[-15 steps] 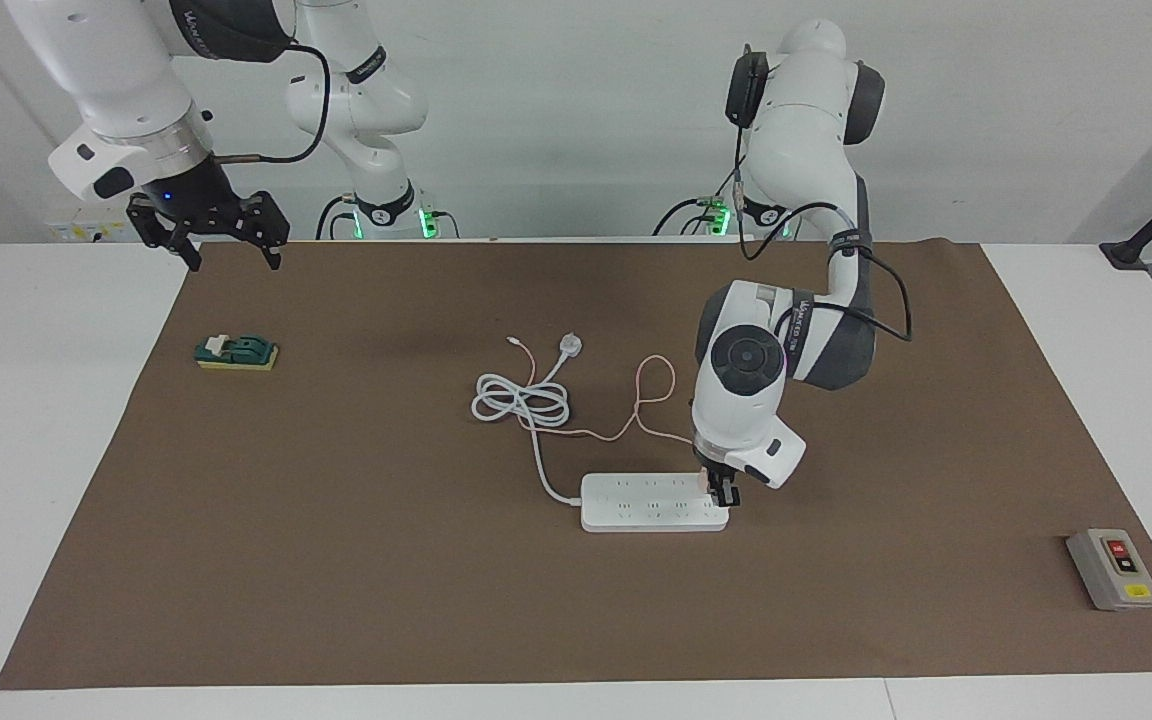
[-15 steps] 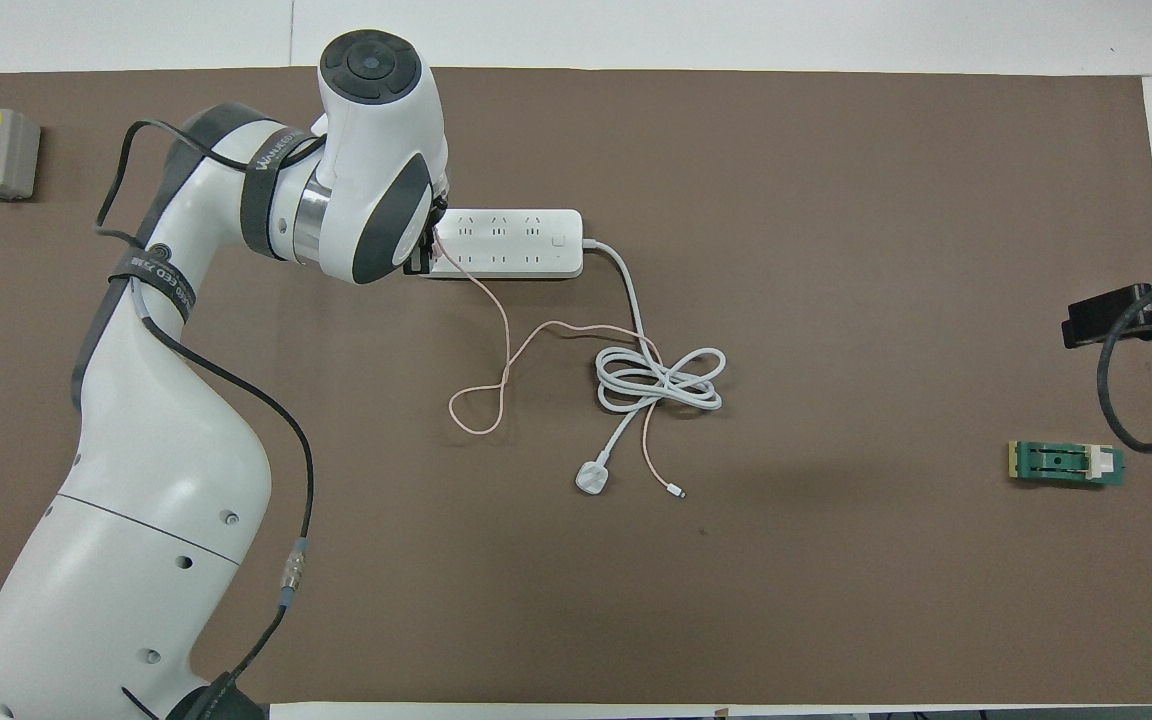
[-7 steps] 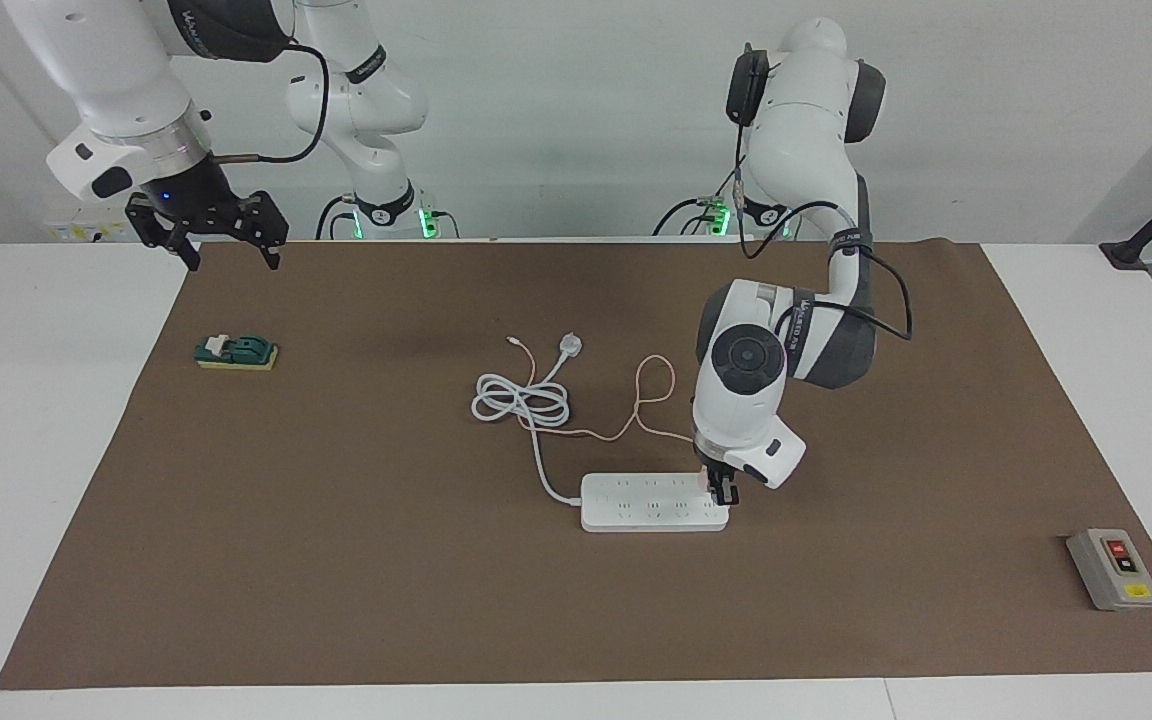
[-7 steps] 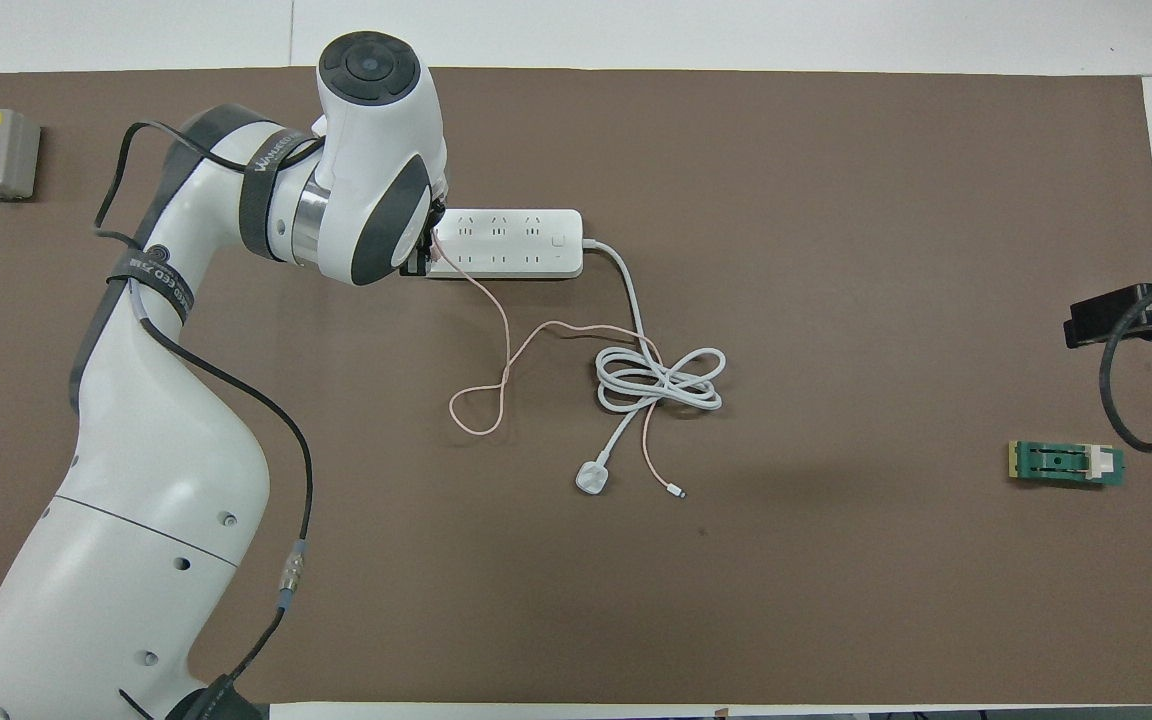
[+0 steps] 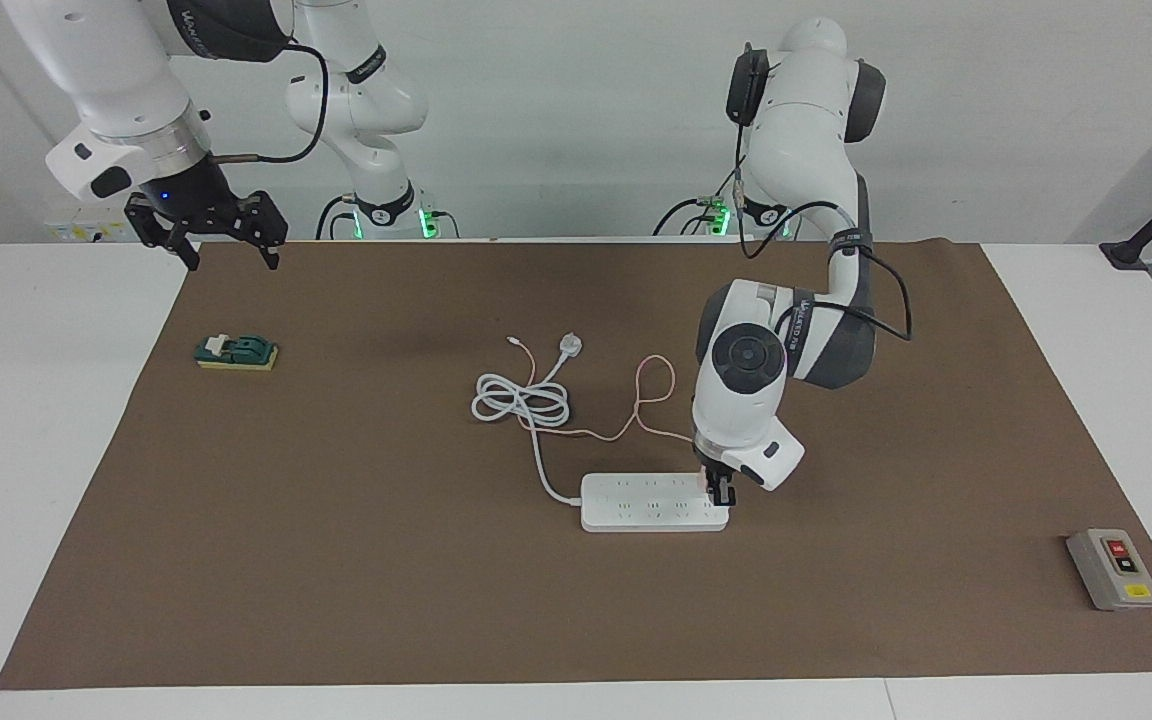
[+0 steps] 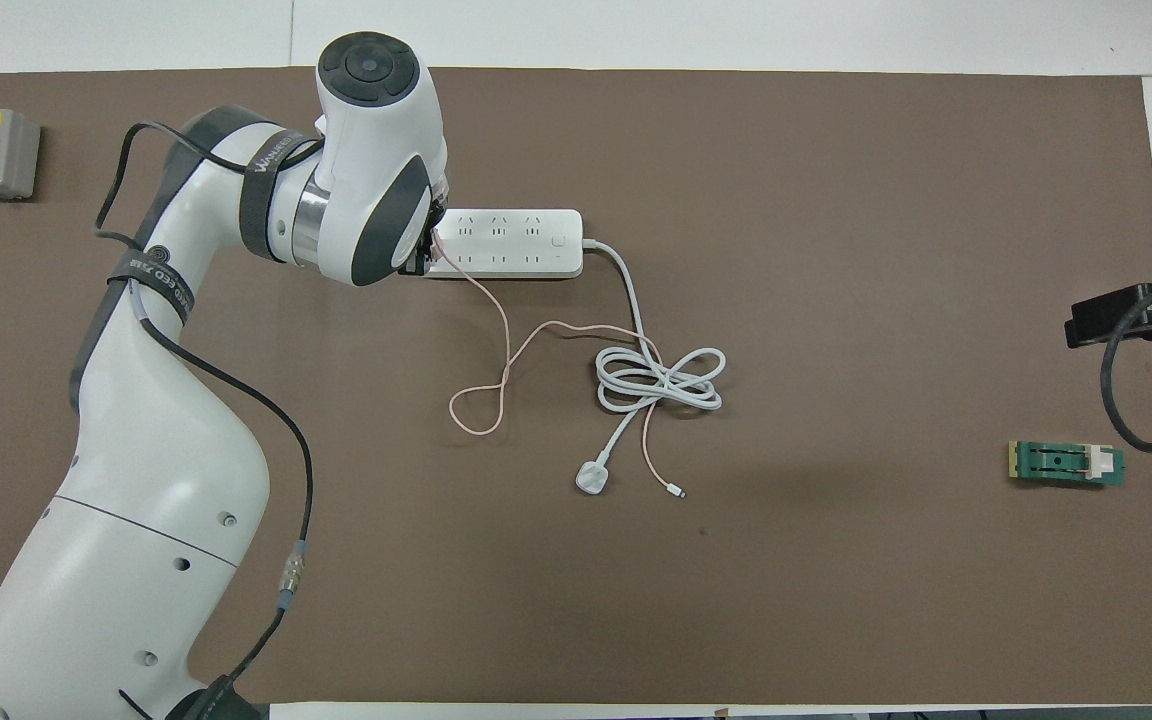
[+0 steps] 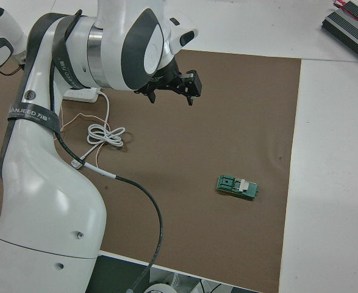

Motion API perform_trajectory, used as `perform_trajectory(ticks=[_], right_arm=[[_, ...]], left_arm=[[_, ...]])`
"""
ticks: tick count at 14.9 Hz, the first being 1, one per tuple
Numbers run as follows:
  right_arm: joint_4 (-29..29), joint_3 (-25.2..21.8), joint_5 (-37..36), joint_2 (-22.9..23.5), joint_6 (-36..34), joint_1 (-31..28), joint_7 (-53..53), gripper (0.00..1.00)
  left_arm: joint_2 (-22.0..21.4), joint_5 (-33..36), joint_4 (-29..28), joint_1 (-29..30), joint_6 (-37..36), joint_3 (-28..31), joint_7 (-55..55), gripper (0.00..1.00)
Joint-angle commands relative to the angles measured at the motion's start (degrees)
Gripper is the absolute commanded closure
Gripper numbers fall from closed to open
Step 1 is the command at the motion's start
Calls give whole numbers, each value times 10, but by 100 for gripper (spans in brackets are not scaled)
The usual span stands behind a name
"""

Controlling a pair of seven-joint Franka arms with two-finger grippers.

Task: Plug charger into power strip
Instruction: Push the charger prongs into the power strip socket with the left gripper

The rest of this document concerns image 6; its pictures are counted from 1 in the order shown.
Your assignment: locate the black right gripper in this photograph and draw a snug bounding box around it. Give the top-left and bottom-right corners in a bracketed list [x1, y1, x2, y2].
[1064, 283, 1152, 349]

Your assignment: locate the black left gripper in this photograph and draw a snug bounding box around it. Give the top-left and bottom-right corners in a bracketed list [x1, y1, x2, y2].
[398, 195, 450, 279]

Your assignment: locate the thin pink charging cable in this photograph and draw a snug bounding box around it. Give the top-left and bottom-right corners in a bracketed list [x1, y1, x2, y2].
[431, 250, 687, 501]

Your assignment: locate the white power strip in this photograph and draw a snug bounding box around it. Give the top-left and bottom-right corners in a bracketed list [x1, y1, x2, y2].
[433, 208, 585, 280]

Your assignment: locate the brown table mat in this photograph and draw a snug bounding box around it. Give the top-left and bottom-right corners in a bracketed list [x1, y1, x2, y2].
[0, 68, 1152, 706]

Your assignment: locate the white power strip cord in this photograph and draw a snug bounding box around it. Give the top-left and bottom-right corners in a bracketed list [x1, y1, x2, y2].
[576, 238, 727, 497]

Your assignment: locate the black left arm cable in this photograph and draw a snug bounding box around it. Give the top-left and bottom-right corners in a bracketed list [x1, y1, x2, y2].
[94, 120, 322, 720]

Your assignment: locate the grey on-off switch box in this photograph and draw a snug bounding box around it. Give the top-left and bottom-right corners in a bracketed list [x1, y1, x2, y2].
[0, 108, 42, 201]

